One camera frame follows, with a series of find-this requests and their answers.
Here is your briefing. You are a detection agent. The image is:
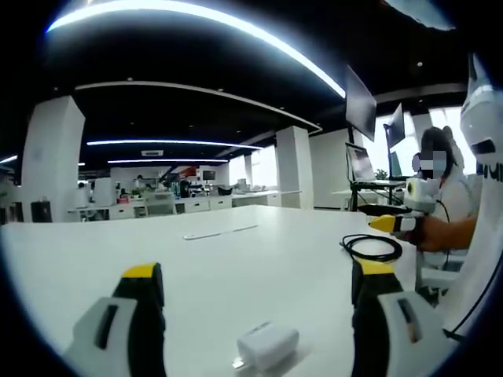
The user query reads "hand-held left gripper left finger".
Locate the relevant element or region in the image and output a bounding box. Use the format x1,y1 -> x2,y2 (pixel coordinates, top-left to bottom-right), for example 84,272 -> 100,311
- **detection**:
62,262 -> 168,377

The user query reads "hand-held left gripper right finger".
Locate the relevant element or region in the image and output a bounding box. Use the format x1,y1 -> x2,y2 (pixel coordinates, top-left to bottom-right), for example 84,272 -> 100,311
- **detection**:
351,258 -> 461,377

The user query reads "black Type-C cable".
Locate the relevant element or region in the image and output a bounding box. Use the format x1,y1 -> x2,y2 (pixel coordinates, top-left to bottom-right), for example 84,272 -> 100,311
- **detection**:
340,233 -> 402,262

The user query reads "white charger adapter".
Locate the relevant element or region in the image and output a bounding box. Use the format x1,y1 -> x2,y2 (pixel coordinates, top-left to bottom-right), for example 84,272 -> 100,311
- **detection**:
231,320 -> 299,372

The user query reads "white desk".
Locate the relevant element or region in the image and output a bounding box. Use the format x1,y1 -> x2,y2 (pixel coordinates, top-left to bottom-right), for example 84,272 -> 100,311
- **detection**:
0,203 -> 429,377

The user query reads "person's right hand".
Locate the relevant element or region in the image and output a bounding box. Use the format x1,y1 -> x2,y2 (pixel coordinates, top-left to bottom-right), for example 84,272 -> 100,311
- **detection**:
416,216 -> 453,252

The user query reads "black laptop stand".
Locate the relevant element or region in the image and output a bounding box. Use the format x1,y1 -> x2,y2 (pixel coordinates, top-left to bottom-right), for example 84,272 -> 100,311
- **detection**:
348,180 -> 406,215

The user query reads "open laptop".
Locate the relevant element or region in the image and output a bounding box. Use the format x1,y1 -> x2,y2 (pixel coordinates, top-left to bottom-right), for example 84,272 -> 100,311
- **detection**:
345,141 -> 406,184

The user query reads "white chair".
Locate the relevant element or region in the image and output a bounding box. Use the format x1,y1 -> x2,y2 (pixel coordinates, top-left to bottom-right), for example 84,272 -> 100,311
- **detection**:
415,251 -> 468,296

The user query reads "small black monitor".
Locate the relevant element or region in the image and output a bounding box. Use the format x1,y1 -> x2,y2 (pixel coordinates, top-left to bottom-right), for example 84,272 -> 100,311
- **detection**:
387,102 -> 406,146

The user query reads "person's white clothing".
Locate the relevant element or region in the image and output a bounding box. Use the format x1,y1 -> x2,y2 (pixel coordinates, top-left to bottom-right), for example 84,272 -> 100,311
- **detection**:
442,172 -> 503,335

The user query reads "white chest device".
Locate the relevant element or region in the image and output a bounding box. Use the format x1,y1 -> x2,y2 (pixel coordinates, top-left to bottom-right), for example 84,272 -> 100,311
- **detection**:
459,53 -> 503,176

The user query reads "large black monitor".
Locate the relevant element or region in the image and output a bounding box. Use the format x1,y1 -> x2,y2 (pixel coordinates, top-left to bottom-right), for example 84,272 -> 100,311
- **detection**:
344,64 -> 377,142

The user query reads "grey office chair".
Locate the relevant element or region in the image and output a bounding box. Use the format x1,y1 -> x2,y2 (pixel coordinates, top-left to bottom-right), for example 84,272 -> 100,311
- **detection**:
144,194 -> 177,217

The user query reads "black box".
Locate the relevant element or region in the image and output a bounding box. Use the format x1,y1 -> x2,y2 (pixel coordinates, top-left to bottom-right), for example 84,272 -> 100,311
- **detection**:
30,199 -> 52,224

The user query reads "row of white cabinets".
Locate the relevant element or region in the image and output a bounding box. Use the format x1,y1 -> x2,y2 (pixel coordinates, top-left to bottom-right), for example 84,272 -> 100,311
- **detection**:
66,190 -> 302,221

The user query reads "short ceiling light strip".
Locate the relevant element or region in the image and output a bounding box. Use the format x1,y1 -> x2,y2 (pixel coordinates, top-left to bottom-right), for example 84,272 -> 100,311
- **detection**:
106,157 -> 229,164

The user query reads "long ceiling light strip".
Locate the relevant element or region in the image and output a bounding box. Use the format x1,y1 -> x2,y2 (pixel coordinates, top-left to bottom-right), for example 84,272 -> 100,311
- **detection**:
86,137 -> 263,150

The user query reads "long curved ceiling light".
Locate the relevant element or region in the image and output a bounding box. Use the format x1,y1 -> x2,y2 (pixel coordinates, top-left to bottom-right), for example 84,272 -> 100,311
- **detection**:
46,0 -> 347,99

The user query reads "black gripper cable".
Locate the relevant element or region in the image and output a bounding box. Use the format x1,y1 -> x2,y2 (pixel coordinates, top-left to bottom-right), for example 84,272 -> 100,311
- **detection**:
435,199 -> 452,272

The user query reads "desk cable slot strip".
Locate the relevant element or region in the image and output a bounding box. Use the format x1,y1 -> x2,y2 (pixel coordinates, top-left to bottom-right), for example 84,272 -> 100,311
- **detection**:
183,224 -> 259,240

